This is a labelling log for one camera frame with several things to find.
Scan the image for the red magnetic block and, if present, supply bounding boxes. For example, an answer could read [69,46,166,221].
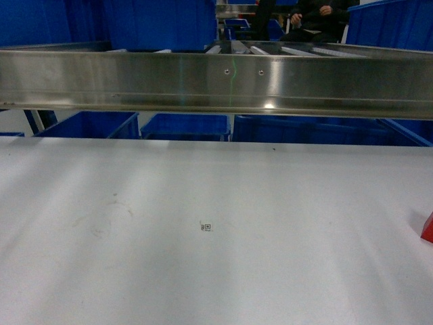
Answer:
[420,213,433,243]

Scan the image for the blue bin upper shelf centre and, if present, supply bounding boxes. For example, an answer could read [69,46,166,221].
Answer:
[104,0,217,51]

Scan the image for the blue bin shelf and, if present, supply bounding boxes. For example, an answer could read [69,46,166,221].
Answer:
[346,1,432,51]
[104,0,217,51]

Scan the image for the blue bin upper shelf right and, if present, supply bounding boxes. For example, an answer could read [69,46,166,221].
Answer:
[346,1,432,51]

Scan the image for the small QR code sticker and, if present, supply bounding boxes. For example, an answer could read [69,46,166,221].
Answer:
[200,222,213,232]

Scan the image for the blue bin lower centre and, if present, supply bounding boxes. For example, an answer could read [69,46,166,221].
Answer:
[140,113,231,142]

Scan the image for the blue bin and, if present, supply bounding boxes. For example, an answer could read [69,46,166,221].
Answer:
[231,115,432,147]
[35,111,140,139]
[140,113,231,142]

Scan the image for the blue bin lower right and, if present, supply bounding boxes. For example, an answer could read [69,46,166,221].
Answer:
[231,115,432,147]

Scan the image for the blue bin lower left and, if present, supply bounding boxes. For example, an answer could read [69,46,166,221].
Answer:
[35,111,140,139]

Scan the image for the seated person in black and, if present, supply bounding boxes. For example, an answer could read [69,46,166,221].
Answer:
[280,0,360,43]

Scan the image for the stainless steel shelf rail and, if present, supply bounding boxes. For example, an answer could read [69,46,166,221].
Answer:
[1,41,432,120]

